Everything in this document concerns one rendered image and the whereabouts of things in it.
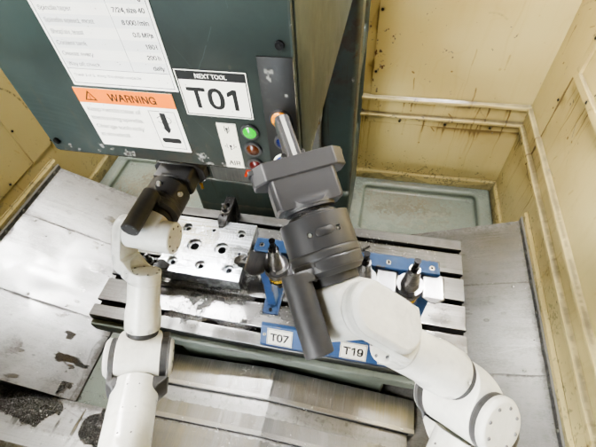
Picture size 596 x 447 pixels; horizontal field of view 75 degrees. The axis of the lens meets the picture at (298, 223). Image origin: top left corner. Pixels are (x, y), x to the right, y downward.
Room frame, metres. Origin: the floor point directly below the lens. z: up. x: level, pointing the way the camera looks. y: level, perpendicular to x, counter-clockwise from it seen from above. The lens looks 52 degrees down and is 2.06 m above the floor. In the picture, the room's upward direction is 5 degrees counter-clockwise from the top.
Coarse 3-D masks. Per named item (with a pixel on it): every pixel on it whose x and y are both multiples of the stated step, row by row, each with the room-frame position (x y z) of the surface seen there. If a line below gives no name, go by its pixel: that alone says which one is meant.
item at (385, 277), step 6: (378, 270) 0.50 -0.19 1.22; (384, 270) 0.50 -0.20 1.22; (378, 276) 0.48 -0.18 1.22; (384, 276) 0.48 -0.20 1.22; (390, 276) 0.48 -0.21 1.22; (396, 276) 0.48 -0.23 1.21; (384, 282) 0.46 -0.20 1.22; (390, 282) 0.46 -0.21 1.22; (390, 288) 0.44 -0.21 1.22; (396, 288) 0.44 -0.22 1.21
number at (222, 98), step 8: (208, 88) 0.47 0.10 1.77; (216, 88) 0.46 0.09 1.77; (224, 88) 0.46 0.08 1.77; (232, 88) 0.46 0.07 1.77; (240, 88) 0.45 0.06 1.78; (208, 96) 0.47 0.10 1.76; (216, 96) 0.46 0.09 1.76; (224, 96) 0.46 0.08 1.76; (232, 96) 0.46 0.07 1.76; (240, 96) 0.45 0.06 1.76; (208, 104) 0.47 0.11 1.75; (216, 104) 0.46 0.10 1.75; (224, 104) 0.46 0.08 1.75; (232, 104) 0.46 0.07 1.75; (240, 104) 0.45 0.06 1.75; (216, 112) 0.46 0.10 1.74; (224, 112) 0.46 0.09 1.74; (232, 112) 0.46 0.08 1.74; (240, 112) 0.46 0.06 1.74
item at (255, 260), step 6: (252, 252) 0.58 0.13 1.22; (258, 252) 0.58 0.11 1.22; (264, 252) 0.58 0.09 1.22; (252, 258) 0.57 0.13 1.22; (258, 258) 0.56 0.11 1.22; (264, 258) 0.56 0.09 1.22; (246, 264) 0.55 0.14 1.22; (252, 264) 0.55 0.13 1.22; (258, 264) 0.54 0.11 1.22; (246, 270) 0.53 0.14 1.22; (252, 270) 0.53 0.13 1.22; (258, 270) 0.53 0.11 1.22
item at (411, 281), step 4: (408, 272) 0.44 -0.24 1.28; (412, 272) 0.44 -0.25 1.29; (416, 272) 0.44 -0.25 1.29; (404, 276) 0.45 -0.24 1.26; (408, 276) 0.44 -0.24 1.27; (412, 276) 0.43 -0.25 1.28; (416, 276) 0.43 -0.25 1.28; (404, 280) 0.44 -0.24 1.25; (408, 280) 0.44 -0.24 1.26; (412, 280) 0.43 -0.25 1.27; (416, 280) 0.43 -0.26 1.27; (404, 284) 0.44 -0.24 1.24; (408, 284) 0.43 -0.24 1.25; (412, 284) 0.43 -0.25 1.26; (416, 284) 0.43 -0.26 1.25; (404, 288) 0.43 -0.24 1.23; (408, 288) 0.43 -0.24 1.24; (412, 288) 0.43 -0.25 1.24; (416, 288) 0.43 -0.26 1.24
